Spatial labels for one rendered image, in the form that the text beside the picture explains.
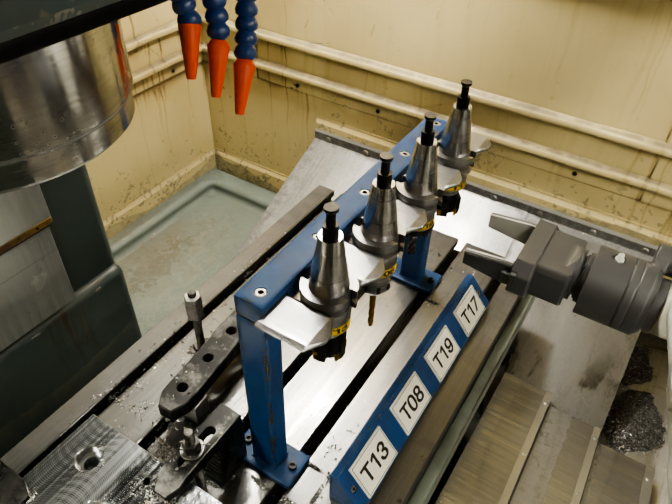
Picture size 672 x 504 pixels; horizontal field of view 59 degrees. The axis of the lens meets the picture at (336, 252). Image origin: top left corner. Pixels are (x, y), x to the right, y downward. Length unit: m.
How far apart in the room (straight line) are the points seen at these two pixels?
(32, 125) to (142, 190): 1.43
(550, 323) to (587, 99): 0.46
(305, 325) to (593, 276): 0.33
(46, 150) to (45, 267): 0.75
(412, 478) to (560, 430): 0.41
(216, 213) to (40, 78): 1.50
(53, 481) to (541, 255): 0.64
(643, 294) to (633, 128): 0.61
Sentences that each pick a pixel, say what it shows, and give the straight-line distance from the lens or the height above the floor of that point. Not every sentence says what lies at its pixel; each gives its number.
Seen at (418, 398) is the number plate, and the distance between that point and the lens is 0.90.
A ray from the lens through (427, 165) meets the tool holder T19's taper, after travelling 0.74.
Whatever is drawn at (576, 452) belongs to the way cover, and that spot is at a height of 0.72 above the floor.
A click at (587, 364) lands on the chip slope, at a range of 1.29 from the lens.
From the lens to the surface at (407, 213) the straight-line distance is 0.74.
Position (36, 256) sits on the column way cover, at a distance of 1.06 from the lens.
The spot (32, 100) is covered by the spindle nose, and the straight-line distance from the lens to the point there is 0.32.
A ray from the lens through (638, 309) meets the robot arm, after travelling 0.73.
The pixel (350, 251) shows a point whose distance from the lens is 0.68.
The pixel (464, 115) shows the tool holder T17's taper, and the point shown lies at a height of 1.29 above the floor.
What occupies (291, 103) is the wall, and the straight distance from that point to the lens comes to 1.63.
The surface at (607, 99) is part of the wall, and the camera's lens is 1.28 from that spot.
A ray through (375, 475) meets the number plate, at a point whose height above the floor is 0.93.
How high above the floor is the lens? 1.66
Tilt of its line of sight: 41 degrees down
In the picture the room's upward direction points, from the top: 2 degrees clockwise
